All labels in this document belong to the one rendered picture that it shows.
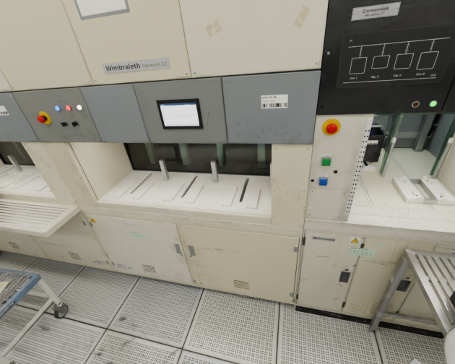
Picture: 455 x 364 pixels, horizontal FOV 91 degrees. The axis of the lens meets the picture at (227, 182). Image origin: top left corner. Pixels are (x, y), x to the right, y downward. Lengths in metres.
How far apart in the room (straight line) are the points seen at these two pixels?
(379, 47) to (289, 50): 0.27
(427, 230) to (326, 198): 0.46
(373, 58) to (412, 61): 0.11
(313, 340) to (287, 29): 1.71
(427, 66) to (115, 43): 1.12
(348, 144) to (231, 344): 1.41
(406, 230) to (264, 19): 1.08
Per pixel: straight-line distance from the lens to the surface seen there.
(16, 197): 2.36
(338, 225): 1.27
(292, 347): 1.81
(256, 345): 1.80
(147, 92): 1.11
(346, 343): 1.89
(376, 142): 1.64
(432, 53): 1.01
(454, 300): 1.26
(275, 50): 0.93
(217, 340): 1.83
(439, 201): 1.55
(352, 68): 0.95
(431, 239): 1.42
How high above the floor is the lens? 1.68
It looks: 32 degrees down
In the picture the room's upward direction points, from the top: 7 degrees counter-clockwise
